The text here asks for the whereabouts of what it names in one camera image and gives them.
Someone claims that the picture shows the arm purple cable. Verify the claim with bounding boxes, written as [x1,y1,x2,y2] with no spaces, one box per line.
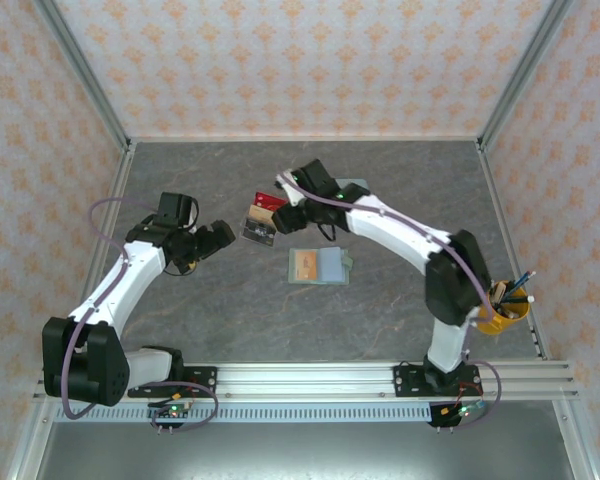
[59,196,220,435]
[277,172,505,431]

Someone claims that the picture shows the aluminium table end rail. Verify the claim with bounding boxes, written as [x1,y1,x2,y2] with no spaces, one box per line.
[127,133,484,145]

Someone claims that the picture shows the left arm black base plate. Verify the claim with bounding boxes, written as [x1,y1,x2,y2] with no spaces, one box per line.
[126,366,220,400]

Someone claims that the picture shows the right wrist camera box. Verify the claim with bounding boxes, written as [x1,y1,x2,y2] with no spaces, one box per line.
[275,171,304,207]

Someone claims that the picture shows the aluminium frame post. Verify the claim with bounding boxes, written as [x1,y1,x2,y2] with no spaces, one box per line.
[32,0,133,151]
[478,0,577,151]

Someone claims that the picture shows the aluminium table side rail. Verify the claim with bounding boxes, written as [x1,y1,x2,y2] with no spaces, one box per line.
[59,141,137,362]
[476,141,552,362]

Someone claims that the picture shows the teal and cream stapler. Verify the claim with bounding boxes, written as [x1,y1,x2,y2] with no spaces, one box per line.
[333,178,372,197]

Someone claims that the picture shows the yellow pencil cup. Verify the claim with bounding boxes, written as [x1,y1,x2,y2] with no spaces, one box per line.
[472,284,531,336]

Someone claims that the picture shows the slotted grey cable duct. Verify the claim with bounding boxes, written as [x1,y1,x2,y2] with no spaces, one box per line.
[53,404,434,425]

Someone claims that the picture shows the black printed card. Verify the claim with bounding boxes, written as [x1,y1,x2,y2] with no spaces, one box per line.
[243,219,280,245]

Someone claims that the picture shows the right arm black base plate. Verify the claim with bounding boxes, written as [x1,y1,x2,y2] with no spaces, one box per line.
[392,363,483,400]

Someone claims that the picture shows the blue pencil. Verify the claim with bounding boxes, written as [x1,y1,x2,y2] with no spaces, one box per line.
[508,270,538,296]

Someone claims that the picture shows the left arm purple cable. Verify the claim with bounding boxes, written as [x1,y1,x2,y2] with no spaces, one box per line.
[59,196,220,435]

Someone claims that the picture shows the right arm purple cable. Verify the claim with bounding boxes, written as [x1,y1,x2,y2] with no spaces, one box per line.
[277,172,505,431]

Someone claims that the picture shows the green card holder wallet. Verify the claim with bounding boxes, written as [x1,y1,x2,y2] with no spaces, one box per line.
[287,246,355,287]

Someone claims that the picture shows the wide aluminium mounting rail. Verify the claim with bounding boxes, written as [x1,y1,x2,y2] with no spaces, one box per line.
[32,359,580,401]

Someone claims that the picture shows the beige orange printed card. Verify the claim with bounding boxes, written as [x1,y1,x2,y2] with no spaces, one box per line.
[293,251,317,281]

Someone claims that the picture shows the short aluminium frame leg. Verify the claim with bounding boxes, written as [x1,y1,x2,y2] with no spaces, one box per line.
[549,399,599,480]
[4,399,56,480]

